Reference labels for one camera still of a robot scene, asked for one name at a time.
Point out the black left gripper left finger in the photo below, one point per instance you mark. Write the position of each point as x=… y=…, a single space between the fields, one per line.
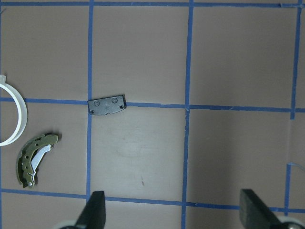
x=93 y=215

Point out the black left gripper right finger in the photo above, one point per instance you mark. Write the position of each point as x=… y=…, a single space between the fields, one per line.
x=255 y=214

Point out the olive green brake shoe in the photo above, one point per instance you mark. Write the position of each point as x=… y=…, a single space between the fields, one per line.
x=30 y=157

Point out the black brake pad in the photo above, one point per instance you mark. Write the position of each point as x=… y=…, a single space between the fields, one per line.
x=107 y=105

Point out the white curved plastic clamp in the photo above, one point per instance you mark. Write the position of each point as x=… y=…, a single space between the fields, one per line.
x=21 y=109

